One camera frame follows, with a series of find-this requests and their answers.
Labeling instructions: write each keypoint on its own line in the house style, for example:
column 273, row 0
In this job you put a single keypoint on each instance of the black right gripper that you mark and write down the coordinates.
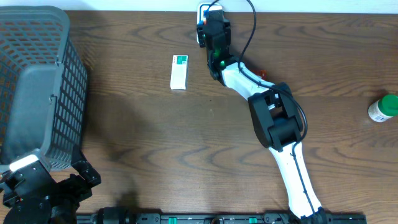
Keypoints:
column 202, row 39

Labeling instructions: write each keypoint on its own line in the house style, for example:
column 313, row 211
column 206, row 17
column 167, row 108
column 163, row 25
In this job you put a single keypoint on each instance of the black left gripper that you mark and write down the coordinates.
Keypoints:
column 78, row 191

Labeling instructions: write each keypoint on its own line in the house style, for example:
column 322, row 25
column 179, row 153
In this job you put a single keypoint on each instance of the white Panadol medicine box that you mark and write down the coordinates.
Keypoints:
column 178, row 77

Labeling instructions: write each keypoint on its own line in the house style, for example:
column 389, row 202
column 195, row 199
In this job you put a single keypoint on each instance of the orange snack packet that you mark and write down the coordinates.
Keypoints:
column 262, row 74

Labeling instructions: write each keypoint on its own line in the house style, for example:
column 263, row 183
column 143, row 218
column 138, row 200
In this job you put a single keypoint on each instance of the green lid jar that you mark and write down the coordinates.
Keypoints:
column 383, row 109

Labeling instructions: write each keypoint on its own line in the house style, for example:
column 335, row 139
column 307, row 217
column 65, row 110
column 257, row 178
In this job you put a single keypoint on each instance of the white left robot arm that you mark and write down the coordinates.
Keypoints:
column 33, row 196

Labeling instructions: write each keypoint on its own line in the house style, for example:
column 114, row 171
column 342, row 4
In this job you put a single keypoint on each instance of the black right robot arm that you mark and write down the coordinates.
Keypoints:
column 278, row 120

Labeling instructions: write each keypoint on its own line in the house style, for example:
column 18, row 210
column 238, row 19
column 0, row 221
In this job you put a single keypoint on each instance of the white barcode scanner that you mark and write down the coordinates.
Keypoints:
column 204, row 6

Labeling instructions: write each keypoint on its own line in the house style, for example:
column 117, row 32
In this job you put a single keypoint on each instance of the grey plastic basket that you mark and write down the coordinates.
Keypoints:
column 43, row 88

